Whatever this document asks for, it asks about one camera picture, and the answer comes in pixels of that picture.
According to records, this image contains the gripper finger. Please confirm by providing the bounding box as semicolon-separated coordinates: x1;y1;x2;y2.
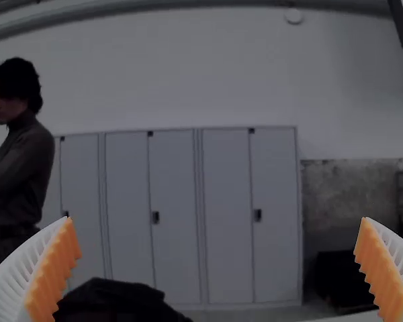
0;215;83;322
352;216;403;322

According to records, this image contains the black crate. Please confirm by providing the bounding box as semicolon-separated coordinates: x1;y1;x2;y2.
313;249;379;308

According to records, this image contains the black bag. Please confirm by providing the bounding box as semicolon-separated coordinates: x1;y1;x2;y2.
52;277;194;322

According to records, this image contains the person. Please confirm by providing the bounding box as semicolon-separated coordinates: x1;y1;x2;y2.
0;56;56;278

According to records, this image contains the grey cupboard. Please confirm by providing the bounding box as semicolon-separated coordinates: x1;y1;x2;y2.
103;129;202;305
40;133;105;289
199;125;303;308

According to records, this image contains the round white ceiling fixture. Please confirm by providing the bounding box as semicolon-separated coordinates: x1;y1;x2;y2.
285;7;304;25

